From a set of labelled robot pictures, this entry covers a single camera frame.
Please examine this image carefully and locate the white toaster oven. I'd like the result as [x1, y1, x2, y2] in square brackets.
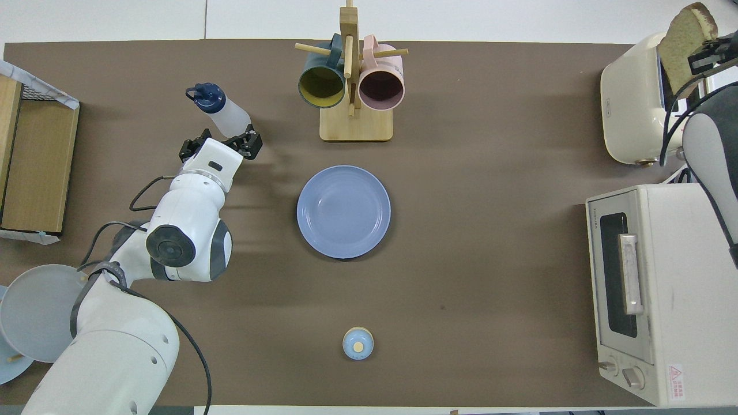
[585, 183, 738, 407]

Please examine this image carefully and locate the grey plate in rack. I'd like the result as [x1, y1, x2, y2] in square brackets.
[0, 264, 88, 364]

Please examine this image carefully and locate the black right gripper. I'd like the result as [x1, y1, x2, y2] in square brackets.
[690, 30, 738, 74]

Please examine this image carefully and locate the brown table mat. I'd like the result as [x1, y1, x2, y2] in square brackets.
[0, 39, 711, 407]

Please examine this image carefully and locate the slice of toasted bread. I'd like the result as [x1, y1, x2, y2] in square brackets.
[657, 3, 719, 99]

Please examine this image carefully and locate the cream two-slot toaster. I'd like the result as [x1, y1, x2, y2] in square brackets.
[600, 32, 710, 166]

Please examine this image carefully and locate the wooden mug tree stand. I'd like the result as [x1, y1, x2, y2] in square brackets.
[295, 0, 409, 142]

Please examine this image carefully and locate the light blue plate in rack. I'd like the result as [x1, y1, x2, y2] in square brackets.
[0, 285, 34, 385]

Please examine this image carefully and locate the black wire basket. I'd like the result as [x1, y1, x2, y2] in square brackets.
[20, 81, 64, 103]

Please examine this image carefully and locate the translucent squeeze bottle blue cap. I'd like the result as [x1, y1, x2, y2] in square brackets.
[185, 82, 253, 139]

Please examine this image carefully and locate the pink ribbed mug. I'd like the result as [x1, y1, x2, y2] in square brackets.
[358, 35, 405, 112]

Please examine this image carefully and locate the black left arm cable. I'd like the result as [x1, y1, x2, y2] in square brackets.
[69, 176, 212, 415]

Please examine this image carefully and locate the wooden shelf unit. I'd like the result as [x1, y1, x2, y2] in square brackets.
[0, 75, 80, 234]

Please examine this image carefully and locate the dark teal mug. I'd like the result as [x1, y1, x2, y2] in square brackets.
[298, 33, 347, 110]

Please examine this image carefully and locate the blue dinner plate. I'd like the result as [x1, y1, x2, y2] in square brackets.
[296, 165, 391, 260]

